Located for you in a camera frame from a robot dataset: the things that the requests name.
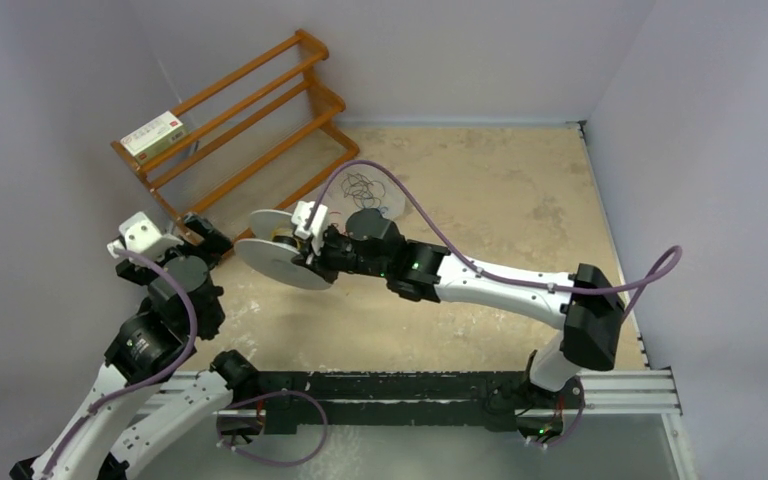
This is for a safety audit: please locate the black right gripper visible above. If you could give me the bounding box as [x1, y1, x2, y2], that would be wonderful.
[294, 225, 391, 284]

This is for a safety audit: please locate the grey cable spool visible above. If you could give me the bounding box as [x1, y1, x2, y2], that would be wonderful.
[234, 209, 331, 291]

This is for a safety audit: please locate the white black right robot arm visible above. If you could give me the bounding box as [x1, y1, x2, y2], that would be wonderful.
[295, 209, 625, 407]

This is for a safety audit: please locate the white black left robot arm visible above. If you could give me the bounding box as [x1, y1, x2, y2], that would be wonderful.
[9, 212, 232, 479]

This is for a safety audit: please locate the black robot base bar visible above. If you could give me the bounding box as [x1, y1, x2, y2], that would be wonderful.
[195, 351, 587, 435]

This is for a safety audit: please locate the clear plastic tray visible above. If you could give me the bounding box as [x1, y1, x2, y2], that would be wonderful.
[323, 164, 406, 226]

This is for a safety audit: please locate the white cardboard box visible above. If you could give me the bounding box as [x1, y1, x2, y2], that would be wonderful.
[120, 111, 188, 164]

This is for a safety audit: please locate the orange wooden rack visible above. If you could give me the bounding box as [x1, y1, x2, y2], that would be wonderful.
[111, 29, 360, 241]

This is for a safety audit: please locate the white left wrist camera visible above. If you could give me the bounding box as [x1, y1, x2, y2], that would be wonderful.
[106, 211, 184, 260]

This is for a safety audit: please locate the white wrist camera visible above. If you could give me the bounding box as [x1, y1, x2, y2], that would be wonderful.
[106, 211, 184, 260]
[291, 201, 329, 255]

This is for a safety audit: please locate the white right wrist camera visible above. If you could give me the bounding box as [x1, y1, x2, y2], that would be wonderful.
[291, 201, 329, 255]

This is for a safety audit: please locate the black cable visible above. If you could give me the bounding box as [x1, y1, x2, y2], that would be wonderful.
[340, 172, 387, 211]

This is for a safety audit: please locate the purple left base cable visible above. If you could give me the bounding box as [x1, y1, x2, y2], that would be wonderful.
[215, 388, 328, 468]

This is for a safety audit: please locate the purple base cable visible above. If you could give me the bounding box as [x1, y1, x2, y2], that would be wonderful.
[215, 388, 328, 468]
[524, 377, 589, 452]

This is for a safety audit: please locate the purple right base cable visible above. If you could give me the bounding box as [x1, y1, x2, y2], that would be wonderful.
[524, 377, 589, 452]

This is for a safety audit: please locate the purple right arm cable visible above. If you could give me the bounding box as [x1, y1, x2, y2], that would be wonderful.
[303, 159, 683, 326]

